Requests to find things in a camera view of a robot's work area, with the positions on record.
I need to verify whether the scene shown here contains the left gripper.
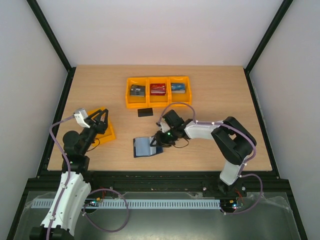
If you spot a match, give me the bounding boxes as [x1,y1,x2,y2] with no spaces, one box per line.
[80,109,109,155]

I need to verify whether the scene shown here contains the blue leather card holder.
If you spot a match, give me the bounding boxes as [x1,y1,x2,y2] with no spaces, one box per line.
[133,136,164,158]

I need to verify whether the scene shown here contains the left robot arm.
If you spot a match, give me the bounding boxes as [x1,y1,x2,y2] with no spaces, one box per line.
[29,108,109,240]

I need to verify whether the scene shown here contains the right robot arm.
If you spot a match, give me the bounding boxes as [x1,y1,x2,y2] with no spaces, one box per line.
[150,109,257,196]

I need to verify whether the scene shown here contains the black card stack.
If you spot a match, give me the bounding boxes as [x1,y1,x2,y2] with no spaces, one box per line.
[129,84,146,97]

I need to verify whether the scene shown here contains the red card stack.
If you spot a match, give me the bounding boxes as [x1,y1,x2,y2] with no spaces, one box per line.
[149,83,167,96]

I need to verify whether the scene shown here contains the blue card stack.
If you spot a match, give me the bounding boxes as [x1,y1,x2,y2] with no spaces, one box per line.
[170,83,186,94]

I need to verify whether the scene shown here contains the small yellow bin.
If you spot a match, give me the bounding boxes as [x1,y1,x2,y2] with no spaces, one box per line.
[86,106,117,148]

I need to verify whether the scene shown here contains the yellow three-compartment bin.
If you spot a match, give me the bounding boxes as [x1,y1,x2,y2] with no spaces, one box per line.
[125,76,192,109]

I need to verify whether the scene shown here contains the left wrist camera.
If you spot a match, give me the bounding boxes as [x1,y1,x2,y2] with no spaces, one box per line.
[73,108,90,128]

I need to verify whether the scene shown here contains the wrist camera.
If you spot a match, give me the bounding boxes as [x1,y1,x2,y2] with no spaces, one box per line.
[73,108,90,128]
[156,121,170,133]

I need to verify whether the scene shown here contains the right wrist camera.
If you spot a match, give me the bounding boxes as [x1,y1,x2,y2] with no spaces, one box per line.
[156,121,170,133]

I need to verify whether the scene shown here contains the white slotted cable duct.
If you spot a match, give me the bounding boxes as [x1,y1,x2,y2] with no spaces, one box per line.
[31,198,221,210]

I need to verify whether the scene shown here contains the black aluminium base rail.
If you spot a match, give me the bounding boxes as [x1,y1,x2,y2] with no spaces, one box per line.
[24,170,293,198]

